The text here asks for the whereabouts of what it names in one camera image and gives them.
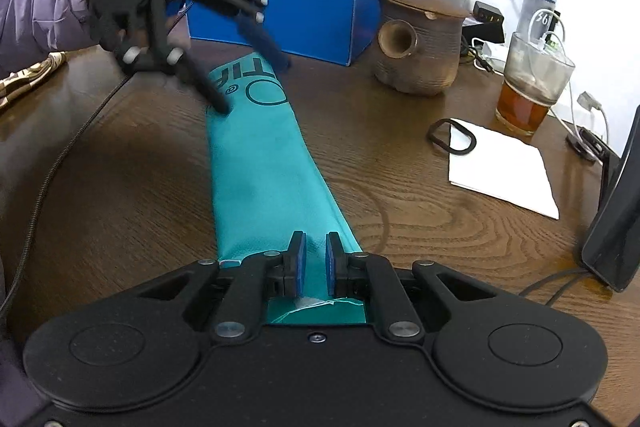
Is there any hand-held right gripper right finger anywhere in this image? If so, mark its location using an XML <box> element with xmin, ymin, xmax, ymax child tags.
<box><xmin>326</xmin><ymin>231</ymin><xmax>501</xmax><ymax>344</ymax></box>

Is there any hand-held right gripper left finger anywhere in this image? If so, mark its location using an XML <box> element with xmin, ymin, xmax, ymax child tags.
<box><xmin>135</xmin><ymin>231</ymin><xmax>307</xmax><ymax>344</ymax></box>

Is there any teal cloth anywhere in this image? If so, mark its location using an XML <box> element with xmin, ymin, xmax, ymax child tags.
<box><xmin>206</xmin><ymin>52</ymin><xmax>368</xmax><ymax>325</ymax></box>

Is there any black hair tie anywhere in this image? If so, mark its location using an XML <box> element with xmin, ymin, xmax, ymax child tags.
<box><xmin>427</xmin><ymin>118</ymin><xmax>476</xmax><ymax>155</ymax></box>

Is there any person's left forearm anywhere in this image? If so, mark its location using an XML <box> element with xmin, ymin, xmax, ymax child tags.
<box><xmin>0</xmin><ymin>0</ymin><xmax>98</xmax><ymax>78</ymax></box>

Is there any checkered fabric pouch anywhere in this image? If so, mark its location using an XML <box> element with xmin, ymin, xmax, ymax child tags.
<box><xmin>0</xmin><ymin>52</ymin><xmax>69</xmax><ymax>108</ymax></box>

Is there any white paper napkin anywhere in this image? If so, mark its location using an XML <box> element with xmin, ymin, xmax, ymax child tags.
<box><xmin>447</xmin><ymin>119</ymin><xmax>560</xmax><ymax>220</ymax></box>

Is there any brown clay teapot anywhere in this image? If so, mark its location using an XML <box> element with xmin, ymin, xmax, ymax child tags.
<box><xmin>372</xmin><ymin>0</ymin><xmax>468</xmax><ymax>96</ymax></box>

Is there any glass of tea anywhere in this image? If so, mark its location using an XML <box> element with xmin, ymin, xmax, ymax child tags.
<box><xmin>495</xmin><ymin>32</ymin><xmax>576</xmax><ymax>138</ymax></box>

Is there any black charger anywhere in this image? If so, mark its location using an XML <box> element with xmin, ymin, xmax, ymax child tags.
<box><xmin>472</xmin><ymin>1</ymin><xmax>505</xmax><ymax>28</ymax></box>

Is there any black phone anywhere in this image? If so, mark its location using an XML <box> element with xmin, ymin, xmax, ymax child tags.
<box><xmin>581</xmin><ymin>106</ymin><xmax>640</xmax><ymax>293</ymax></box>

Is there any black braided cable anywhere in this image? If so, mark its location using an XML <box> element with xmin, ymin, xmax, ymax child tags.
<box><xmin>0</xmin><ymin>74</ymin><xmax>128</xmax><ymax>315</ymax></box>

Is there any black phone strap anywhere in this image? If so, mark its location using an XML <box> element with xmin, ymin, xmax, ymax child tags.
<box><xmin>519</xmin><ymin>268</ymin><xmax>613</xmax><ymax>308</ymax></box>

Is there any white cable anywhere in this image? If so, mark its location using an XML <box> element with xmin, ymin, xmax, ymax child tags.
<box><xmin>527</xmin><ymin>9</ymin><xmax>612</xmax><ymax>148</ymax></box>

